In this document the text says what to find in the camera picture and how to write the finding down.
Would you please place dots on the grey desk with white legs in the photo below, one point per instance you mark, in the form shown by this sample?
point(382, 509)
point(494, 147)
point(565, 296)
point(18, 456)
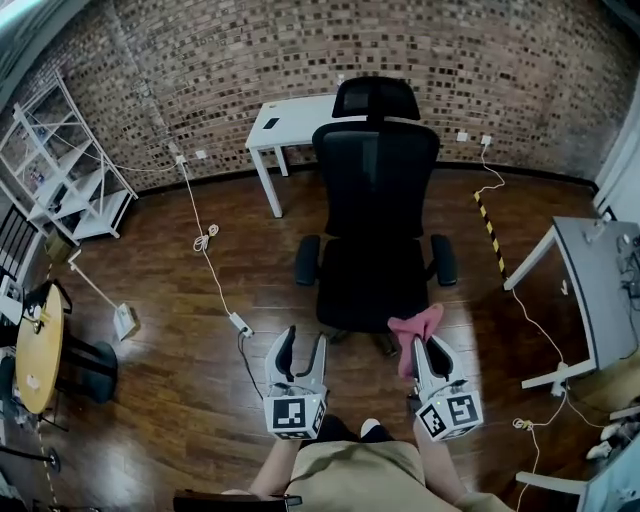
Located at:
point(595, 280)

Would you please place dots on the person's beige shirt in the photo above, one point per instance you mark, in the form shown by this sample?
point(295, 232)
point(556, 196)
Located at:
point(360, 480)

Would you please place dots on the black office chair seat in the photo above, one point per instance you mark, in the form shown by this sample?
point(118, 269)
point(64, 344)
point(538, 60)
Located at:
point(370, 280)

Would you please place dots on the person's white shoe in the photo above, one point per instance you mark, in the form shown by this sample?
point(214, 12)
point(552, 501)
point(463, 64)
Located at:
point(370, 427)

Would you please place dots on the white power strip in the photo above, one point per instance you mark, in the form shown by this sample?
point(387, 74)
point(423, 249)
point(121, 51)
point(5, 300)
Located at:
point(559, 387)
point(241, 324)

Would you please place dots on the black slatted chair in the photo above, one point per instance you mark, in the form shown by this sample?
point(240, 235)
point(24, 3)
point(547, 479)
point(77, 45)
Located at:
point(15, 235)

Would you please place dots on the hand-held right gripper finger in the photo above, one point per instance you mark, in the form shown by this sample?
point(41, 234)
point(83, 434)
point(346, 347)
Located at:
point(421, 370)
point(454, 367)

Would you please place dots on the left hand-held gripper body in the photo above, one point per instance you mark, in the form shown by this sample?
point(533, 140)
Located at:
point(292, 415)

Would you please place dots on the black round stool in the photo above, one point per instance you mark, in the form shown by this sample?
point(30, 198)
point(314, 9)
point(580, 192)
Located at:
point(102, 370)

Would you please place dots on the person's right forearm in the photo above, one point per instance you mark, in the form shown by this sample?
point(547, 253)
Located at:
point(440, 470)

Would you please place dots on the small brown box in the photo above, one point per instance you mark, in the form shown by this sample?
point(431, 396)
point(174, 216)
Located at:
point(56, 246)

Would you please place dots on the yellow black striped tape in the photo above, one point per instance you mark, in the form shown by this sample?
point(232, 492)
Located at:
point(492, 237)

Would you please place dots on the black chair headrest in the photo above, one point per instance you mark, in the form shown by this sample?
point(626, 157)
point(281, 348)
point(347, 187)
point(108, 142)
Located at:
point(375, 97)

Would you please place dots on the white floor lamp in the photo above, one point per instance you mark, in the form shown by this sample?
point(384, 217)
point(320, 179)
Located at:
point(124, 322)

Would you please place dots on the white metal shelf rack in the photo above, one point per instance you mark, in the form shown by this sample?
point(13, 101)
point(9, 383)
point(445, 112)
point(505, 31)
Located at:
point(107, 210)

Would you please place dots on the round wooden table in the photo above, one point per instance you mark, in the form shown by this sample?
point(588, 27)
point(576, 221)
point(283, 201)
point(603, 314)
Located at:
point(40, 360)

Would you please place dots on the black chair base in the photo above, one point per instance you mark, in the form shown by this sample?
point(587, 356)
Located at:
point(340, 335)

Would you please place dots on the white wall plug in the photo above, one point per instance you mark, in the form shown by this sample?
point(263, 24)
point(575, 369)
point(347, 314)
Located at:
point(486, 140)
point(181, 160)

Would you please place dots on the person's left forearm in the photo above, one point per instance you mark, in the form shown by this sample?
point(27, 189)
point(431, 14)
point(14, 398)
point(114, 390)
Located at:
point(275, 465)

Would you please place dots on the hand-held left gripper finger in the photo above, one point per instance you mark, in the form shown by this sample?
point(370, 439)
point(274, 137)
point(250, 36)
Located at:
point(320, 365)
point(275, 357)

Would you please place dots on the small black flat device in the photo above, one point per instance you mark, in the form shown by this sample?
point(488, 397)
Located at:
point(271, 123)

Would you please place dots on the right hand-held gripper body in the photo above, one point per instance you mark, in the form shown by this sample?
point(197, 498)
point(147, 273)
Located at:
point(450, 412)

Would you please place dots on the pink cloth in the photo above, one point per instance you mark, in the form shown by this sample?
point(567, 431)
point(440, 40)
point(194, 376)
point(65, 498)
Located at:
point(422, 322)

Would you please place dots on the black mesh chair backrest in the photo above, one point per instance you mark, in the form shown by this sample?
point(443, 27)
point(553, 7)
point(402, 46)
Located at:
point(375, 175)

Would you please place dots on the person's black trousers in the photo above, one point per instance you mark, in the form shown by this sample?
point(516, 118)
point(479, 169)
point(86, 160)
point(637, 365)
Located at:
point(335, 430)

